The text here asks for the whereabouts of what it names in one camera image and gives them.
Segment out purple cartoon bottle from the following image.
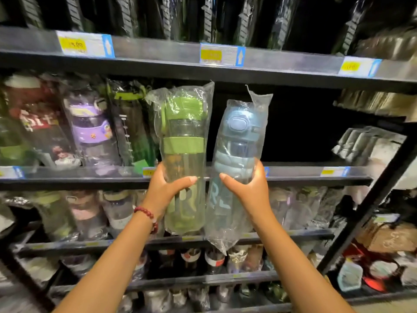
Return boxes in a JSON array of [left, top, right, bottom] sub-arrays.
[[63, 89, 122, 169]]

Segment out person's right forearm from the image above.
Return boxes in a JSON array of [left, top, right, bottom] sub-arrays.
[[251, 208, 354, 313]]

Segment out white blue framed mirror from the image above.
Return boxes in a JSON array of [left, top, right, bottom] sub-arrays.
[[337, 259, 364, 293]]

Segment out green lid bottle pink handle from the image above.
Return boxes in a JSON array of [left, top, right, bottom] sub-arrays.
[[32, 191, 79, 242]]

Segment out white oval mirror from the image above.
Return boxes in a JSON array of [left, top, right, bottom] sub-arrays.
[[400, 263, 417, 288]]

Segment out black metal store shelving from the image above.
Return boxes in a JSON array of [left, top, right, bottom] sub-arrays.
[[0, 0, 417, 313]]

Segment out red round mirror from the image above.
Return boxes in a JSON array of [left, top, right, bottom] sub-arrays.
[[362, 256, 402, 293]]

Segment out light blue bottle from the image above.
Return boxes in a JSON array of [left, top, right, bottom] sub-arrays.
[[204, 85, 274, 256]]

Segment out row of dark bagged bottles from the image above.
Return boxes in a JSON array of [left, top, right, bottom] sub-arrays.
[[16, 0, 369, 51]]

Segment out person's left forearm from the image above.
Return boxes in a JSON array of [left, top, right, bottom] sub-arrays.
[[53, 211, 159, 313]]

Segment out person's right hand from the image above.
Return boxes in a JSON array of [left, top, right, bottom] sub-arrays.
[[218, 159, 274, 226]]

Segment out person's left hand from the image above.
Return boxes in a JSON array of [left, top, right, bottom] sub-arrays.
[[142, 162, 199, 222]]

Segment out red lid bottle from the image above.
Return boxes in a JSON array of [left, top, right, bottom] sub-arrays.
[[2, 73, 81, 169]]

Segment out red bead bracelet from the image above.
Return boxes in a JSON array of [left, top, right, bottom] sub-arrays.
[[133, 206, 159, 235]]

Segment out white hanging cloth packs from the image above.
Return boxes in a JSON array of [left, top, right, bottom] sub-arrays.
[[331, 126, 417, 206]]

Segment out rows of shiny tan packs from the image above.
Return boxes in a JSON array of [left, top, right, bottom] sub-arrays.
[[335, 27, 417, 118]]

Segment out brown tote bag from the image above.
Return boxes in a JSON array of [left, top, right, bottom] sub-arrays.
[[356, 220, 417, 255]]

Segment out green banded bottle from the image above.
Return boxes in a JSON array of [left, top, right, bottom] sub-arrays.
[[145, 81, 215, 237]]

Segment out purple strap bottle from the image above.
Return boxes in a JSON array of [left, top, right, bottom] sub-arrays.
[[311, 188, 345, 229]]

